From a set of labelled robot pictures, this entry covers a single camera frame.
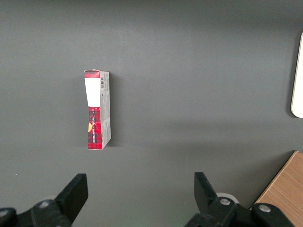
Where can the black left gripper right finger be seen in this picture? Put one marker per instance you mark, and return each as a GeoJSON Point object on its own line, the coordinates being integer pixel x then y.
{"type": "Point", "coordinates": [208, 203]}

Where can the red plaid cardboard box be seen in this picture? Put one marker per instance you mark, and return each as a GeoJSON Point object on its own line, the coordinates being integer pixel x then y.
{"type": "Point", "coordinates": [93, 92]}

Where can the beige plastic tray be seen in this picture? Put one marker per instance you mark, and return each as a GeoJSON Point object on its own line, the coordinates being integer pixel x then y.
{"type": "Point", "coordinates": [298, 94]}

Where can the wooden drawer cabinet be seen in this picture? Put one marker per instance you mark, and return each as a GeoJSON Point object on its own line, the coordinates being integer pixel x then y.
{"type": "Point", "coordinates": [286, 189]}

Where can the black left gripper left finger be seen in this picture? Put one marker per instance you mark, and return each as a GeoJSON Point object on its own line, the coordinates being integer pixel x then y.
{"type": "Point", "coordinates": [68, 201]}

